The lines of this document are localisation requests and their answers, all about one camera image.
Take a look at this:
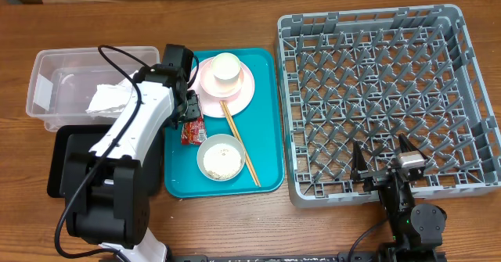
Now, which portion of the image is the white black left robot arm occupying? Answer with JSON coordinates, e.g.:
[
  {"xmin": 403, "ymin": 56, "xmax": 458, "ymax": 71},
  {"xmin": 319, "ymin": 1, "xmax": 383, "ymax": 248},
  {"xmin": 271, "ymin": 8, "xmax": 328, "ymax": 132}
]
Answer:
[{"xmin": 54, "ymin": 64, "xmax": 200, "ymax": 261}]

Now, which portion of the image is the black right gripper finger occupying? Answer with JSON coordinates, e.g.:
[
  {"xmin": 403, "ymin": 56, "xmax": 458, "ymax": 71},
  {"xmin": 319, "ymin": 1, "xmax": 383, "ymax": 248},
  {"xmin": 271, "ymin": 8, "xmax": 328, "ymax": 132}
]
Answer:
[
  {"xmin": 351, "ymin": 141, "xmax": 368, "ymax": 173},
  {"xmin": 398, "ymin": 134, "xmax": 427, "ymax": 163}
]

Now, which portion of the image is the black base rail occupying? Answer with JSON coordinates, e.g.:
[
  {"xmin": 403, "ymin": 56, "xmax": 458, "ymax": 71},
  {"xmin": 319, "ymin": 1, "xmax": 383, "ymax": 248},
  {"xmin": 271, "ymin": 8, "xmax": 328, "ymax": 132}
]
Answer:
[{"xmin": 171, "ymin": 251, "xmax": 447, "ymax": 262}]

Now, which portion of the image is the clear plastic waste bin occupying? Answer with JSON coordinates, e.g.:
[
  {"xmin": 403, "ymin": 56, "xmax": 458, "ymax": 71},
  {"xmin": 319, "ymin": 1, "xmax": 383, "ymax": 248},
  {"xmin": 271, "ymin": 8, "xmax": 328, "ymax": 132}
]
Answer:
[{"xmin": 25, "ymin": 45, "xmax": 162, "ymax": 132}]

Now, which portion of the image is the red snack wrapper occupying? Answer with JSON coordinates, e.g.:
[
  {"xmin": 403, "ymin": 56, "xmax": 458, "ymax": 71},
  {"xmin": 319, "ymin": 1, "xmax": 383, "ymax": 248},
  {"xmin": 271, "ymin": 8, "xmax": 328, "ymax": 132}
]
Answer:
[{"xmin": 181, "ymin": 116, "xmax": 207, "ymax": 145}]

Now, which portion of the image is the wooden chopstick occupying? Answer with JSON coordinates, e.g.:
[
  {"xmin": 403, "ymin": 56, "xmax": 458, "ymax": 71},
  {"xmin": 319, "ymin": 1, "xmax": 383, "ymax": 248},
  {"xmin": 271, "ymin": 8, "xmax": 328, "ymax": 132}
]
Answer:
[
  {"xmin": 219, "ymin": 100, "xmax": 261, "ymax": 187},
  {"xmin": 218, "ymin": 99, "xmax": 259, "ymax": 188}
]

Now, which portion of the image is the teal serving tray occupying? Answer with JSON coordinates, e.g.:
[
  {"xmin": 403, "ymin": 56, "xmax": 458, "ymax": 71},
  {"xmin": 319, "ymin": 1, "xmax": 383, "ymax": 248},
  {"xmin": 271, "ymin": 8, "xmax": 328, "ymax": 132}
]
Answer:
[{"xmin": 164, "ymin": 48, "xmax": 285, "ymax": 199}]

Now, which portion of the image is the grey bowl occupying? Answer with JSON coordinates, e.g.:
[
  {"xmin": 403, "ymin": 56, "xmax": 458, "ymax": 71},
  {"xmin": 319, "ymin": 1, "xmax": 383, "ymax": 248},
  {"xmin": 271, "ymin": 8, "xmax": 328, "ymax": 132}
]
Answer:
[{"xmin": 196, "ymin": 134, "xmax": 246, "ymax": 181}]

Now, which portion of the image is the pink plate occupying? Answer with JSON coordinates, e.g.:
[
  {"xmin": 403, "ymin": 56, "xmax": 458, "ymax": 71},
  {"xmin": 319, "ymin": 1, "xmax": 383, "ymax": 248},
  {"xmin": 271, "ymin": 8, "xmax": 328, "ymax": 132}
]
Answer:
[{"xmin": 191, "ymin": 57, "xmax": 255, "ymax": 118}]

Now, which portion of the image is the black food waste tray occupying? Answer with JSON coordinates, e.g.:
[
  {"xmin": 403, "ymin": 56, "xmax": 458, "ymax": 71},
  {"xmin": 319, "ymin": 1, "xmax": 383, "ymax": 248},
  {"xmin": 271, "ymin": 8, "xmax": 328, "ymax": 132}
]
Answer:
[{"xmin": 47, "ymin": 124, "xmax": 164, "ymax": 198}]

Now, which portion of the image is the white tissue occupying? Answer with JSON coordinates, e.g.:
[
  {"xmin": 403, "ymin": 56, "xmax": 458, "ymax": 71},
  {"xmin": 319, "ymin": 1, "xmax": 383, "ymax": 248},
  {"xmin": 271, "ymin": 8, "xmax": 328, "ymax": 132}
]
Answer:
[{"xmin": 85, "ymin": 78, "xmax": 133, "ymax": 118}]

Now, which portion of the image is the pale green cup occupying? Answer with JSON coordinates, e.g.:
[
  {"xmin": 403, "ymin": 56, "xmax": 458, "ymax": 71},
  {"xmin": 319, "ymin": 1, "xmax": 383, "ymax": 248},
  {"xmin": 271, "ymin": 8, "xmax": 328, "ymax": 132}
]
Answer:
[{"xmin": 211, "ymin": 52, "xmax": 241, "ymax": 85}]

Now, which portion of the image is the white cooked rice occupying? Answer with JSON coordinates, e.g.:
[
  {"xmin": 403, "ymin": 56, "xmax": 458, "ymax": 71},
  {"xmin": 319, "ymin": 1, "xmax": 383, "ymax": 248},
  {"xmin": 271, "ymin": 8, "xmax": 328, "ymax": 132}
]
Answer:
[{"xmin": 203, "ymin": 143, "xmax": 243, "ymax": 180}]

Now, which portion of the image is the small pink bowl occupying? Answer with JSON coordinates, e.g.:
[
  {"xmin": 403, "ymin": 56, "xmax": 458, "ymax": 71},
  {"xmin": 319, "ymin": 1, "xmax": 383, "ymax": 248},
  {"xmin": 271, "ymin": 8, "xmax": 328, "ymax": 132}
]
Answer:
[{"xmin": 200, "ymin": 59, "xmax": 244, "ymax": 98}]

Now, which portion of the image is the grey dishwasher rack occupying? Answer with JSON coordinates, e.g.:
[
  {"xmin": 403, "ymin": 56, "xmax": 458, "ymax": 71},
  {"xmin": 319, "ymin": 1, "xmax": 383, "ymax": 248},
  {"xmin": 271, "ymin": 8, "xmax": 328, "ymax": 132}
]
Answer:
[{"xmin": 276, "ymin": 4, "xmax": 500, "ymax": 208}]

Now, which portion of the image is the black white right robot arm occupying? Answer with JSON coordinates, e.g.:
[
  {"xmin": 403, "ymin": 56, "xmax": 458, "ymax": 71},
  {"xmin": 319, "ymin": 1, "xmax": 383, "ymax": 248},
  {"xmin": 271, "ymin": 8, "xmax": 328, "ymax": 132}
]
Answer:
[{"xmin": 347, "ymin": 134, "xmax": 447, "ymax": 262}]

